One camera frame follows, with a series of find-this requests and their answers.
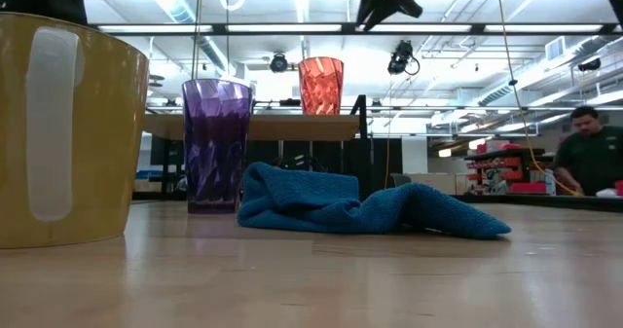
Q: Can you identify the wooden shelf with black legs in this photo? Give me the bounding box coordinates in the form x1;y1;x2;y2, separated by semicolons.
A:
143;93;375;200

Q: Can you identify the person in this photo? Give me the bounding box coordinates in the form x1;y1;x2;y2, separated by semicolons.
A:
553;105;623;197

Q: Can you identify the yellow mug with white handle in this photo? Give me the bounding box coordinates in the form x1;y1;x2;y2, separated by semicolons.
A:
0;12;150;250

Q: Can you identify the black ceiling spotlight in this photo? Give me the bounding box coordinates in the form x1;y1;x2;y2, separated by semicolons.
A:
269;52;291;74

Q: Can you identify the black hanging camera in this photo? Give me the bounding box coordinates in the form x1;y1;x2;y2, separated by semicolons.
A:
386;39;421;76

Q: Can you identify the black far table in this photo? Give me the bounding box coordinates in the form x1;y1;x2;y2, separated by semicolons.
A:
457;193;623;213

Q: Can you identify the orange faceted plastic cup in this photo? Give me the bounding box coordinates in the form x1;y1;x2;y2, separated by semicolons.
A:
297;56;345;116

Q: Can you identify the blue microfibre cloth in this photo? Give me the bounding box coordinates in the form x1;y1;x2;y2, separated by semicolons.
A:
237;161;512;240

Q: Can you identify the rack with red bins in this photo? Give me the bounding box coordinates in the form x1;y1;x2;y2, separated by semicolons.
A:
464;141;561;196

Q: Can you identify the purple faceted plastic cup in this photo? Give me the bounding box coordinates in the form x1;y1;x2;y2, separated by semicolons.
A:
181;78;254;215

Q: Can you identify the black overhead frame bar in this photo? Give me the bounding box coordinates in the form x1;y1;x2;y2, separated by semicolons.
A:
87;22;623;37

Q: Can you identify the yellow hanging cable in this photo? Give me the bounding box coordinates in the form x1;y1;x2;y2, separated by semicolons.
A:
495;0;583;197

